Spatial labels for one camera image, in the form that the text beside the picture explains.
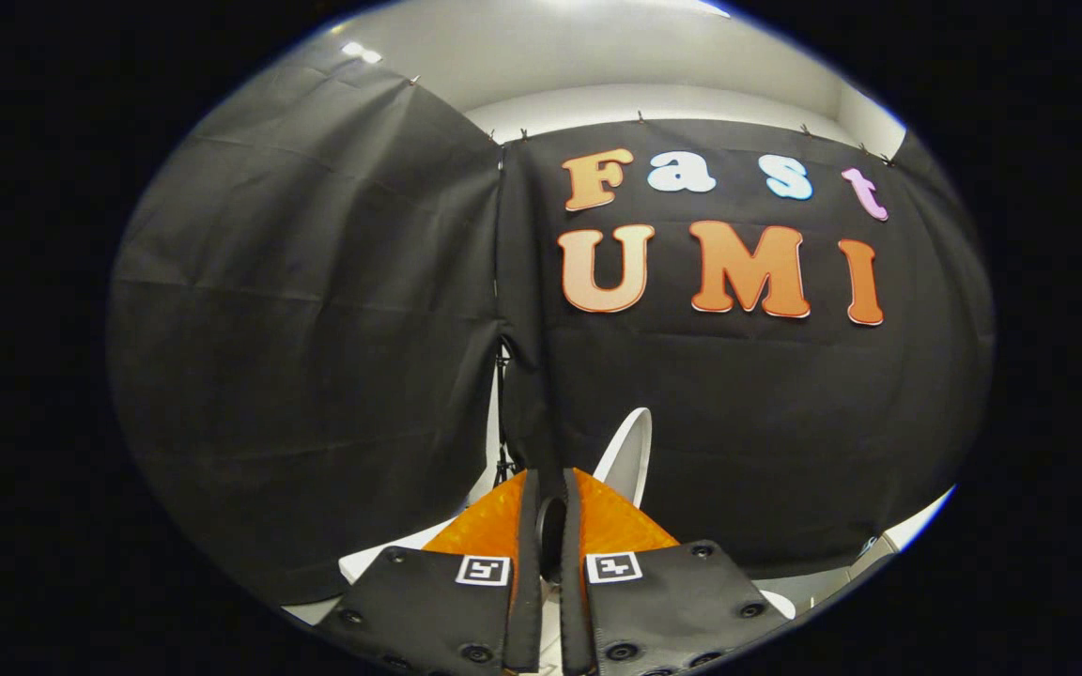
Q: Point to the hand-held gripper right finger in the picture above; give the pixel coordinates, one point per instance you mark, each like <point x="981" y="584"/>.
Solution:
<point x="574" y="582"/>

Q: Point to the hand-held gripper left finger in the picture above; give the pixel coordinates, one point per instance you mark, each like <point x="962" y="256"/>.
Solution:
<point x="527" y="582"/>

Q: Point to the white toilet lid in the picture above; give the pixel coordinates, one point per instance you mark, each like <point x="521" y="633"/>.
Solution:
<point x="630" y="451"/>

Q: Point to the white toilet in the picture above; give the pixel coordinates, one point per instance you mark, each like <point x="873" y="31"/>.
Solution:
<point x="381" y="563"/>

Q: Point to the black backdrop cloth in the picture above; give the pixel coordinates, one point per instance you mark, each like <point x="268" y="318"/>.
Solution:
<point x="316" y="329"/>

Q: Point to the small ceiling light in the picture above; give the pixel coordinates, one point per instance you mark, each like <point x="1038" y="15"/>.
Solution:
<point x="361" y="53"/>

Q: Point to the large ceiling light panel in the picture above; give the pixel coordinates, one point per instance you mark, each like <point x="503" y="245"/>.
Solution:
<point x="710" y="7"/>

